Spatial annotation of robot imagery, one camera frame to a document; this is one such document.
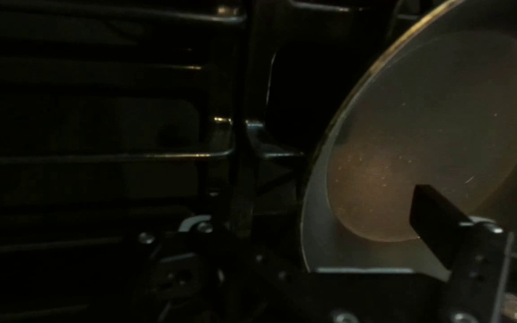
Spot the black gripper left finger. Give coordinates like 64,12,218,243
136,214,254,323

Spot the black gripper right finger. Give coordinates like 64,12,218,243
409,184,515,323

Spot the dark nonstick frying pan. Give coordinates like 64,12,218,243
297,0,517,286

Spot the black gas stove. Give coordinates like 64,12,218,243
0,0,517,323

